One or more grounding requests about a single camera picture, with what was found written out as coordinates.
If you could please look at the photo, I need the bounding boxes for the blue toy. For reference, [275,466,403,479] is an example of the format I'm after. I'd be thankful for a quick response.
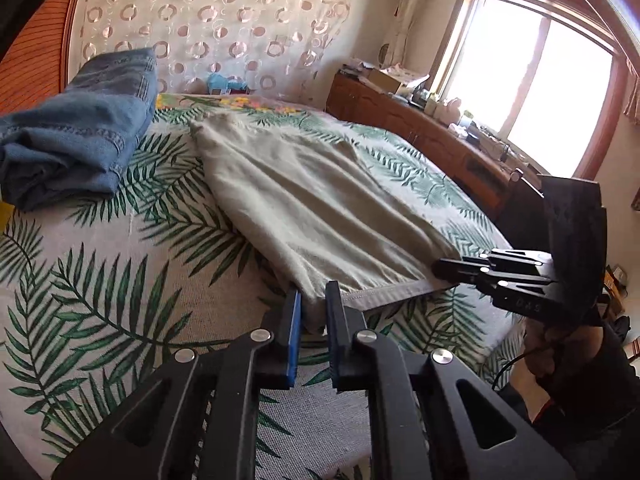
[206,73,249,96]

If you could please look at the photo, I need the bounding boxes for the floral blanket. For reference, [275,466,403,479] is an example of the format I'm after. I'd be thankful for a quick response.
[157,91,326,121]

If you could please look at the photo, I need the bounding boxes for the grey pants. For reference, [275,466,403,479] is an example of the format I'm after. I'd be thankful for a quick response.
[190,111,463,333]

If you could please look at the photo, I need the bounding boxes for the long wooden cabinet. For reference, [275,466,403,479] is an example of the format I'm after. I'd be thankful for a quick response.
[326,71,543,221]

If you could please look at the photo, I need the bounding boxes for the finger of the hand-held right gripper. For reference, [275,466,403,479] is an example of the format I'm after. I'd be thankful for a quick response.
[431,249,553,283]
[472,272,556,318]

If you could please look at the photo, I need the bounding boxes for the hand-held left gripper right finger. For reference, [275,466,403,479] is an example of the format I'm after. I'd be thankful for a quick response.
[325,281,576,480]

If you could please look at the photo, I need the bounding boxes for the open cardboard box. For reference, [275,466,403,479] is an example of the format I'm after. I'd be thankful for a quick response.
[367,62,431,96]

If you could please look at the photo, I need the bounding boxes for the folded blue jeans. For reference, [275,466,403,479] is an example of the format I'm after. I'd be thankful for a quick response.
[0,47,158,212]

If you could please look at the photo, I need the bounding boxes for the black cable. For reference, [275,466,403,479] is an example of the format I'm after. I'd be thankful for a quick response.
[491,342,538,393]

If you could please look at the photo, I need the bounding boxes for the white window curtain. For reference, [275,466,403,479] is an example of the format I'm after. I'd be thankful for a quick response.
[385,0,438,68]

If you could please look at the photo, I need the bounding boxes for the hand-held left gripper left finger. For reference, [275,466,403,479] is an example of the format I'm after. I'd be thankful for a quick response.
[52,287,303,480]

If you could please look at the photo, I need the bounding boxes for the person's right forearm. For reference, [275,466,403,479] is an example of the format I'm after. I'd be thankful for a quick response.
[550,322,640,431]

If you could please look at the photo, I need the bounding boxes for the leaf printed bed sheet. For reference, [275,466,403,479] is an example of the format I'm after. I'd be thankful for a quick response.
[0,107,526,480]

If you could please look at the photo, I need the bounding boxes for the wooden slatted wardrobe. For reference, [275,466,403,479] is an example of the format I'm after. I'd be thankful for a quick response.
[0,0,83,111]

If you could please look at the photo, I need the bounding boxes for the circle patterned sheer curtain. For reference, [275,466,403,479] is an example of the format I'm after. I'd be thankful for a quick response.
[67,0,353,103]

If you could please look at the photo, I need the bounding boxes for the wooden framed window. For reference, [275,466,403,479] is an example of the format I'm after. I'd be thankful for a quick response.
[430,0,628,181]

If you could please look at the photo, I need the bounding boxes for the person's right hand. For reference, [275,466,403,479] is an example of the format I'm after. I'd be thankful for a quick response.
[522,317,571,391]

